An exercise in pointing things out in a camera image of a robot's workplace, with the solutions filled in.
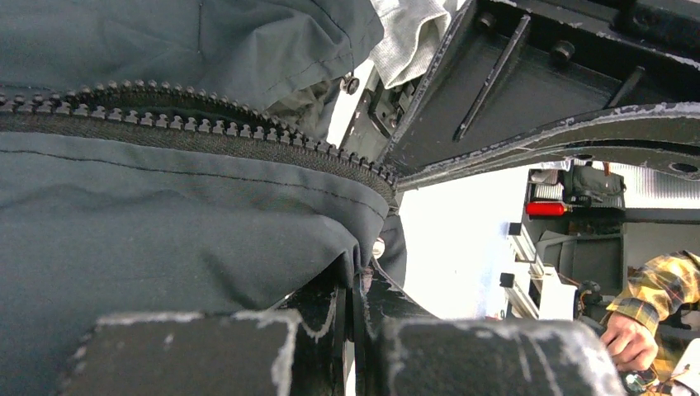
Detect grey black zip jacket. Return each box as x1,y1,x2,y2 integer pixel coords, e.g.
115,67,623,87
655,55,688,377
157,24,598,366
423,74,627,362
1,1,395,395

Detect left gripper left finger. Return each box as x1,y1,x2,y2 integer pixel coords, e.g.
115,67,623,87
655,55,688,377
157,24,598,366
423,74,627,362
59,273,347,395

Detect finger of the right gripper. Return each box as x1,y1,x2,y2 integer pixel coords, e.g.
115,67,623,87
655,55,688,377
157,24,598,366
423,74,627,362
396,102,699,191

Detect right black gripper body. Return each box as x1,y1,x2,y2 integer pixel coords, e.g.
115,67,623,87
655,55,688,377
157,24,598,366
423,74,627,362
341,1,699,175

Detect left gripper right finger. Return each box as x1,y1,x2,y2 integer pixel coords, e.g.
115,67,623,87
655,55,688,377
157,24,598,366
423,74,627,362
352,262,625,395

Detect person in background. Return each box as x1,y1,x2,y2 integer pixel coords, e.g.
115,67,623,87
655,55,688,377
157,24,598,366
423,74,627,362
600,251,699,395

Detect background shelving and clutter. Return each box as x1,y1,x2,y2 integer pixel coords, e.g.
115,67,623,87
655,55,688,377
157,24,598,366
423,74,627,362
499,160,699,320

